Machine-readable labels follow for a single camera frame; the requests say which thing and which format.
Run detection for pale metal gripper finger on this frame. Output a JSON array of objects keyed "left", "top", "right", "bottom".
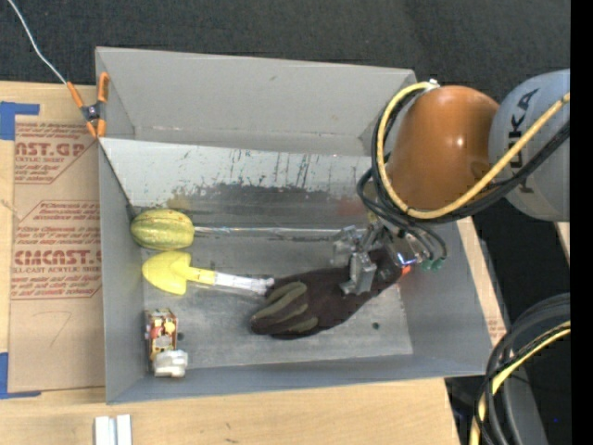
[
  {"left": 338, "top": 250, "right": 377, "bottom": 297},
  {"left": 330, "top": 224, "right": 362, "bottom": 269}
]

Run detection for dark brown glove green stripes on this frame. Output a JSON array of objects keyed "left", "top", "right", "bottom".
[{"left": 249, "top": 248, "right": 405, "bottom": 341}]

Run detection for yellow toy shovel clear handle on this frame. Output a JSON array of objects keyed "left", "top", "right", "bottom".
[{"left": 141, "top": 250, "right": 276, "bottom": 298}]

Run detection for green and yellow squash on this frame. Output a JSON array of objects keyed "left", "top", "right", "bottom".
[{"left": 130, "top": 209, "right": 196, "bottom": 251}]

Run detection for clear plastic stick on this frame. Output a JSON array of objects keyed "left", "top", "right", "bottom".
[{"left": 193, "top": 224, "right": 345, "bottom": 242}]

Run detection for grey metal bin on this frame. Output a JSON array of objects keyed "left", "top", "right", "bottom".
[{"left": 95, "top": 46, "right": 493, "bottom": 406}]

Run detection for brown cardboard board red print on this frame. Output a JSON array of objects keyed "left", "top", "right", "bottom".
[{"left": 0, "top": 80, "right": 511, "bottom": 401}]

